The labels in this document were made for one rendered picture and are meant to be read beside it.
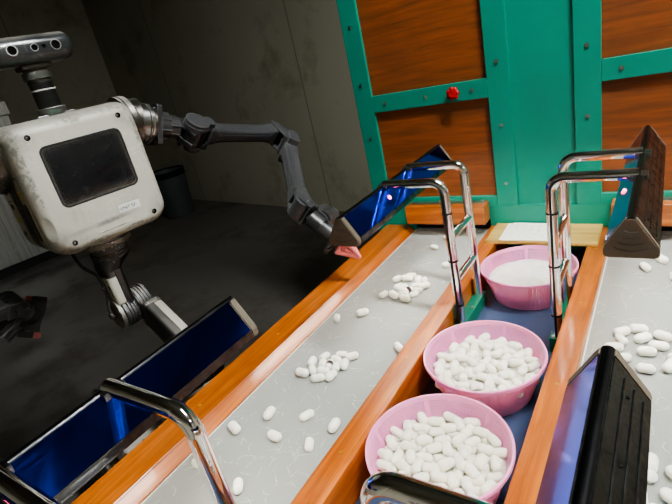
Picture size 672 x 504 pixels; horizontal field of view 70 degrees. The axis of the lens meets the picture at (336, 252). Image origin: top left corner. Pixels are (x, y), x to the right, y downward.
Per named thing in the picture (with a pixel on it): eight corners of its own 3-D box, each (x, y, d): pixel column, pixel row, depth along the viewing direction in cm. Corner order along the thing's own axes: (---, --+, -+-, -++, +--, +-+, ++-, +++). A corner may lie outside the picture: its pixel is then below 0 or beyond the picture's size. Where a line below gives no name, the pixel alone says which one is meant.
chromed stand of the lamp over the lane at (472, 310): (401, 330, 140) (373, 183, 123) (427, 296, 155) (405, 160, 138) (465, 339, 129) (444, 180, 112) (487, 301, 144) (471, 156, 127)
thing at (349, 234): (329, 246, 112) (322, 217, 110) (430, 166, 158) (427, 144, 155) (359, 247, 108) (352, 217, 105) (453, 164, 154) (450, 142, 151)
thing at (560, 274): (549, 351, 117) (540, 176, 101) (563, 309, 132) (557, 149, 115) (641, 365, 107) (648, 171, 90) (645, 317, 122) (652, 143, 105)
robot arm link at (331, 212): (286, 216, 155) (298, 196, 150) (305, 207, 164) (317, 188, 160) (313, 240, 153) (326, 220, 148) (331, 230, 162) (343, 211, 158)
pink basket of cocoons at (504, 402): (427, 430, 103) (421, 395, 99) (429, 355, 126) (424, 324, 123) (562, 427, 96) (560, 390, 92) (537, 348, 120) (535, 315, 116)
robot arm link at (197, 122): (270, 138, 189) (281, 116, 184) (291, 160, 185) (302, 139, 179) (171, 138, 155) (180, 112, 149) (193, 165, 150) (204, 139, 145)
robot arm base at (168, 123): (145, 145, 149) (144, 105, 148) (169, 147, 155) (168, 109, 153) (158, 144, 143) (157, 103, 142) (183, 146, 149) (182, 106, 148)
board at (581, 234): (485, 243, 160) (485, 240, 160) (497, 225, 171) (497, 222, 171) (597, 247, 141) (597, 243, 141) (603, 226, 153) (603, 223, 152)
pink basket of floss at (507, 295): (510, 326, 130) (507, 296, 127) (468, 286, 155) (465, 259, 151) (600, 300, 132) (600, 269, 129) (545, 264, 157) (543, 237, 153)
